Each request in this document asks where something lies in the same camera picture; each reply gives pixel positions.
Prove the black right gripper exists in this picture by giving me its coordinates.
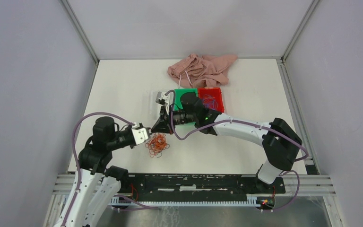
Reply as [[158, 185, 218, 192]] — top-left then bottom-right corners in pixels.
[[151, 105, 197, 135]]

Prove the red plastic bin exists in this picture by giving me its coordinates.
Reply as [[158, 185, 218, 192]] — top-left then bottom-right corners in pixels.
[[198, 87, 225, 113]]

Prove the blue cable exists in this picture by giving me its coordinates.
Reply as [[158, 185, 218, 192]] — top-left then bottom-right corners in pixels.
[[201, 94, 221, 111]]

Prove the clear plastic bin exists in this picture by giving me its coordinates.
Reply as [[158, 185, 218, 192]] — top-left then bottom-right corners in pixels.
[[149, 89, 167, 121]]

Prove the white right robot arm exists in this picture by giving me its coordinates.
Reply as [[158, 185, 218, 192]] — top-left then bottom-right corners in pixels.
[[151, 90, 305, 193]]

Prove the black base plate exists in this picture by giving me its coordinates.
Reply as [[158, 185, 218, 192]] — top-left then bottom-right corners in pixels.
[[119, 173, 286, 202]]

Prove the pink cloth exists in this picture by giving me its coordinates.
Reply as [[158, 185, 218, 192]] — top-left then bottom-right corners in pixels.
[[167, 53, 238, 88]]

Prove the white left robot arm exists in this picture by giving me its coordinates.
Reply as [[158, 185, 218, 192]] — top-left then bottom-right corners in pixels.
[[55, 112, 151, 227]]

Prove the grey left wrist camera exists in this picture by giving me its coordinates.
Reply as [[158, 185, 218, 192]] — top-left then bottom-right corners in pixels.
[[131, 122, 150, 145]]

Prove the green plastic bin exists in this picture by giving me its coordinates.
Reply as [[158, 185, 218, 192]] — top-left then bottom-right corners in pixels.
[[173, 88, 198, 114]]

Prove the orange cable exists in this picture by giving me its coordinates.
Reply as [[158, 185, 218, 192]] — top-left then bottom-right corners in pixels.
[[145, 132, 171, 158]]

